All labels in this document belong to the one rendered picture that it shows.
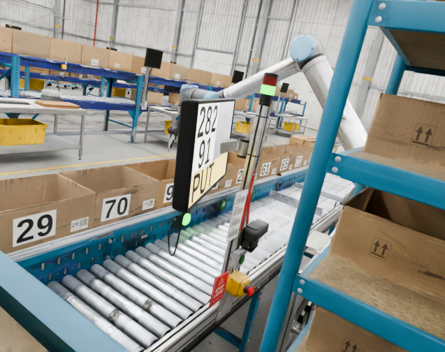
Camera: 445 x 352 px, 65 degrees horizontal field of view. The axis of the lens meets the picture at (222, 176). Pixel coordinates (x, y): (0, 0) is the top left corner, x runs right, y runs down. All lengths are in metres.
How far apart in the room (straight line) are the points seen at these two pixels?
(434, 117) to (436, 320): 0.30
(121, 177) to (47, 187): 0.43
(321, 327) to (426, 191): 0.36
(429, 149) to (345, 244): 0.21
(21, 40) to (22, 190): 4.80
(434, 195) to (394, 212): 0.46
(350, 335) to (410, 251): 0.20
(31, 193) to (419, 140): 1.53
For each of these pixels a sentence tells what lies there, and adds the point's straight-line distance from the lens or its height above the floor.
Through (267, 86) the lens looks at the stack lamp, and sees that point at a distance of 1.25.
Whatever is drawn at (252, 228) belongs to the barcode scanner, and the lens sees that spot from 1.37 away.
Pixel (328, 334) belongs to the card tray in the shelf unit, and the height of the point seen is 1.19.
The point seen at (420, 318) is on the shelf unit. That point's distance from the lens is 0.61.
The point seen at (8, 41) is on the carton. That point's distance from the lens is 6.29.
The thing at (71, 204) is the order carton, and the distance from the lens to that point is 1.51.
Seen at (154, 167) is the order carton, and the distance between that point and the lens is 2.21.
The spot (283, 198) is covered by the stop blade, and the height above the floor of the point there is 0.77.
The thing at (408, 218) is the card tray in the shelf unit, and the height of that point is 1.38.
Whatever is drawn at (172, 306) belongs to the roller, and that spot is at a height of 0.74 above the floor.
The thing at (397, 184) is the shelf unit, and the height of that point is 1.53.
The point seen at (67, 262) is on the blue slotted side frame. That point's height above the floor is 0.78.
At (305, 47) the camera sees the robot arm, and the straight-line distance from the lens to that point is 1.61.
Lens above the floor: 1.61
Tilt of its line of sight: 15 degrees down
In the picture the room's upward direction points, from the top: 11 degrees clockwise
